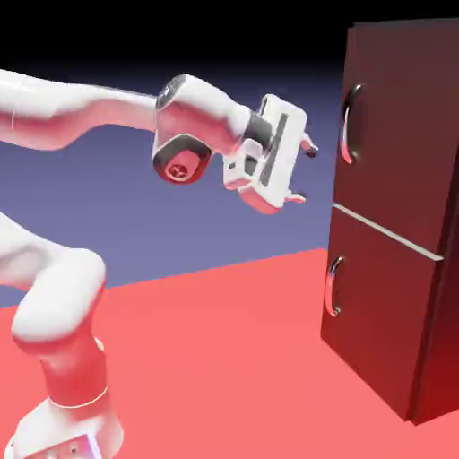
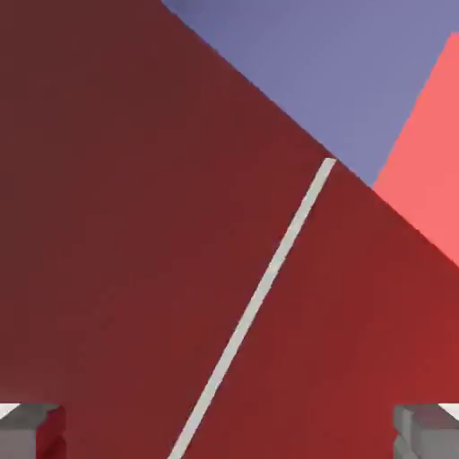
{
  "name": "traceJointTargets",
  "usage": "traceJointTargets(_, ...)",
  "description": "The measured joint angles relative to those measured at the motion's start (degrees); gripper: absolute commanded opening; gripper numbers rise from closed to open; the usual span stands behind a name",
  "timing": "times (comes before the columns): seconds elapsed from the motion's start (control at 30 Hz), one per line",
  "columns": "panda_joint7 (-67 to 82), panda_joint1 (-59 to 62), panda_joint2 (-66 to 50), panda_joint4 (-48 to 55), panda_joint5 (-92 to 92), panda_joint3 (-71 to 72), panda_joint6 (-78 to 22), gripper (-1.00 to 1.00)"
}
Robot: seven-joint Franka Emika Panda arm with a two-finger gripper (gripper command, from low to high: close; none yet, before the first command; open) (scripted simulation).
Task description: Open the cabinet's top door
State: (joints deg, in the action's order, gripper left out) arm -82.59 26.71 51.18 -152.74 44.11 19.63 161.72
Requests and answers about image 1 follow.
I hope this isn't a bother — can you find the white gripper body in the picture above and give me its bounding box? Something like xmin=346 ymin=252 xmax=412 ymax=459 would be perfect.
xmin=238 ymin=93 xmax=308 ymax=215

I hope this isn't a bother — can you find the large dark brown cabinet door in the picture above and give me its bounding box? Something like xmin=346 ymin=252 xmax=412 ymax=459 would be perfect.
xmin=332 ymin=26 xmax=459 ymax=256

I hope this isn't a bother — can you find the dark brown cabinet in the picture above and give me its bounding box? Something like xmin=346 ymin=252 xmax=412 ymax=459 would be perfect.
xmin=319 ymin=18 xmax=459 ymax=427

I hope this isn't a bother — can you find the small dark brown cabinet door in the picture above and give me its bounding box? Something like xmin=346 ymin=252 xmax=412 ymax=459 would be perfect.
xmin=319 ymin=208 xmax=439 ymax=421

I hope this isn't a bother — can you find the long curved metal handle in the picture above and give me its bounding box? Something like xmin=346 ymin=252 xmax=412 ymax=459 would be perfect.
xmin=339 ymin=83 xmax=364 ymax=166

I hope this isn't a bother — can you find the short curved metal handle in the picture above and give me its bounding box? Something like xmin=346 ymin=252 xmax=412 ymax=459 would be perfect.
xmin=324 ymin=255 xmax=346 ymax=318

